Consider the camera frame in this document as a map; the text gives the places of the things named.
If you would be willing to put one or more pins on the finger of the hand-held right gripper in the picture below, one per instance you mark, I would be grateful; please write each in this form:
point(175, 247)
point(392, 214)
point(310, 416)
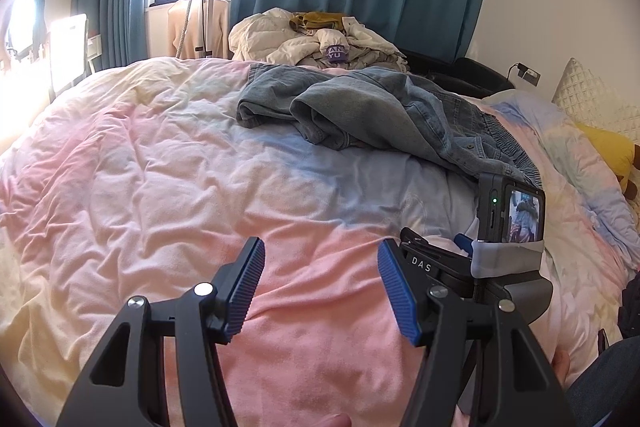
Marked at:
point(462, 244)

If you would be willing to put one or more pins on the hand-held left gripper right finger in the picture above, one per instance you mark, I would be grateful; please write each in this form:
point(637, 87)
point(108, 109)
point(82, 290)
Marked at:
point(397, 297)

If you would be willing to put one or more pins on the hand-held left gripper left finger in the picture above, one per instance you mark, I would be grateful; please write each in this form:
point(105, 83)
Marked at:
point(247, 292)

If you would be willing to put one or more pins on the blue denim jeans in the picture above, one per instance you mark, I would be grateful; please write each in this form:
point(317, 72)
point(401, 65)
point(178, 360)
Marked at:
point(380, 107)

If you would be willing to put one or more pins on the pile of white clothes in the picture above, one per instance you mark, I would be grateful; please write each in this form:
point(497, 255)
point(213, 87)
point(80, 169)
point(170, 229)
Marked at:
point(280, 39)

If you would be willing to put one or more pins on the metal clothes rack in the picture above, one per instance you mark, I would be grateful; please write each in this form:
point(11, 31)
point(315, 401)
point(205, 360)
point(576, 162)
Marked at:
point(202, 14)

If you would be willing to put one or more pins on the person's right hand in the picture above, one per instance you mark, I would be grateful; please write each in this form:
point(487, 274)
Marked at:
point(560, 369)

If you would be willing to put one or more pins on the pastel tie-dye duvet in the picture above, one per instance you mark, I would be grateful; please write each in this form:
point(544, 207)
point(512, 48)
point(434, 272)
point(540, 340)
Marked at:
point(175, 187)

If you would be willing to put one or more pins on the dark cloth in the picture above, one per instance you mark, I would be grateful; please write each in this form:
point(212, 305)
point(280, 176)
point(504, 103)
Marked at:
point(630, 307)

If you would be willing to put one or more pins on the yellow pillow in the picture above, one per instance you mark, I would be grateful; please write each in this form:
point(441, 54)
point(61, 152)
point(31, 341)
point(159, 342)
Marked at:
point(607, 144)

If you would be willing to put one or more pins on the person's leg in jeans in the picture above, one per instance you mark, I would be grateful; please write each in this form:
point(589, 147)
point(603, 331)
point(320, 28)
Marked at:
point(605, 392)

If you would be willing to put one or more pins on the black leather sofa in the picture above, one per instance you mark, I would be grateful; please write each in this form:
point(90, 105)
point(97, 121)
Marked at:
point(465, 74)

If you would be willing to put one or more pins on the white quilted headboard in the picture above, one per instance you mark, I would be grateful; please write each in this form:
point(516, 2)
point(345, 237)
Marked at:
point(595, 92)

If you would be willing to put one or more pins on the purple printed cloth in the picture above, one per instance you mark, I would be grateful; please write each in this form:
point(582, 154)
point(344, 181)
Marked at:
point(336, 53)

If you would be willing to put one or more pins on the mustard yellow garment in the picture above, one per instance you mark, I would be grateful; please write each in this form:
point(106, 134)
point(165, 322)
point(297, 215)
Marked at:
point(320, 21)

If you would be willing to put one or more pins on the beige hanging garment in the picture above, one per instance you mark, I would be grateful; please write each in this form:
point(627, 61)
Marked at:
point(197, 29)

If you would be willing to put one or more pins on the wall socket with charger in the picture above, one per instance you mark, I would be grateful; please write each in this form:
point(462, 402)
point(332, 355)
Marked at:
point(525, 72)

